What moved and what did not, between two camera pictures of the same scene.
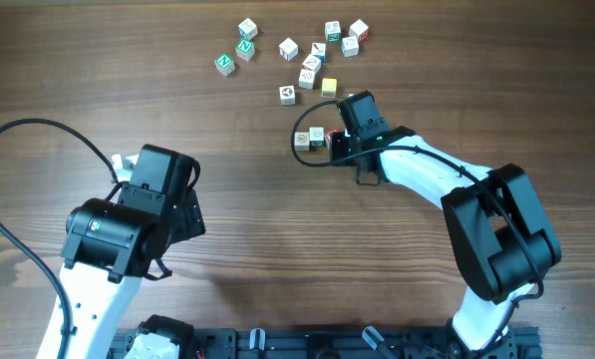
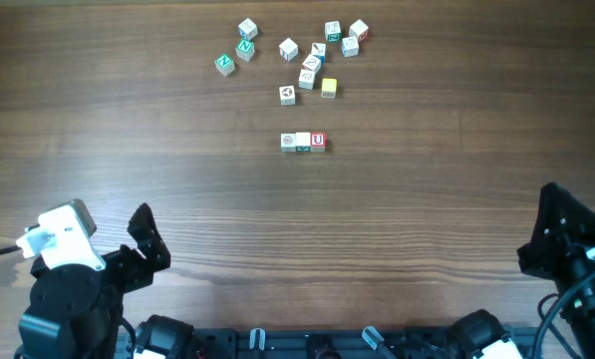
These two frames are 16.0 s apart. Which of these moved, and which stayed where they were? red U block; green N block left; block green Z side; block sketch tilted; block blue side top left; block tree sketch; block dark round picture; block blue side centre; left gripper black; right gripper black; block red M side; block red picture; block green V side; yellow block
Moved: block red picture; right gripper black; red U block; left gripper black; block green V side
Stayed: block green Z side; block blue side top left; block red M side; green N block left; block sketch tilted; block tree sketch; block blue side centre; block dark round picture; yellow block
